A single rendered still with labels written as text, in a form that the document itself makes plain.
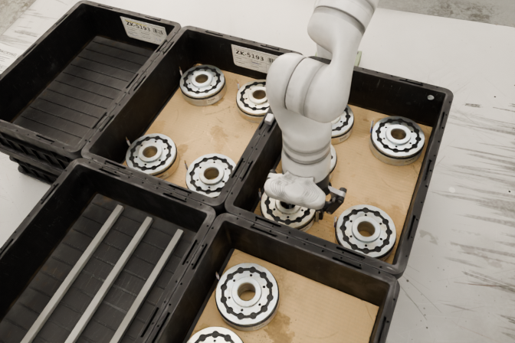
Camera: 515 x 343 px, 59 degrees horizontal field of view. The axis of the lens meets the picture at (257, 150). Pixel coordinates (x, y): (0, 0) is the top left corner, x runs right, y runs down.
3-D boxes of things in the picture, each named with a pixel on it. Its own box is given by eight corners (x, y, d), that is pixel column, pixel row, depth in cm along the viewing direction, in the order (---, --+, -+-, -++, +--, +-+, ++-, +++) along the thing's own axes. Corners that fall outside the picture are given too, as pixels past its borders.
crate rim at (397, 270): (306, 62, 97) (307, 53, 95) (452, 98, 88) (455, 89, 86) (221, 216, 77) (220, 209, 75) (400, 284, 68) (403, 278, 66)
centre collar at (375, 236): (355, 213, 80) (355, 212, 80) (383, 222, 79) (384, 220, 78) (347, 238, 78) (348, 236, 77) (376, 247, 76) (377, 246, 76)
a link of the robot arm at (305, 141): (263, 147, 67) (316, 171, 64) (254, 70, 55) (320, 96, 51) (287, 115, 70) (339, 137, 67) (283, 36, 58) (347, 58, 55)
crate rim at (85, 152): (186, 31, 106) (184, 23, 105) (306, 62, 97) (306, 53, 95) (81, 162, 86) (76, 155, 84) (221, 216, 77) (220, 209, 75)
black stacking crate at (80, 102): (97, 37, 123) (81, 1, 114) (192, 63, 114) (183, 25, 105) (-7, 145, 103) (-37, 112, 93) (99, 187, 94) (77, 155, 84)
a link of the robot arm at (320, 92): (329, 121, 52) (380, 12, 52) (264, 94, 55) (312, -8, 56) (338, 135, 58) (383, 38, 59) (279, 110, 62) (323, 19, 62)
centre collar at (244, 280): (241, 272, 75) (241, 271, 75) (267, 285, 74) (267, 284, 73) (225, 298, 73) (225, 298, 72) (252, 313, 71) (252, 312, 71)
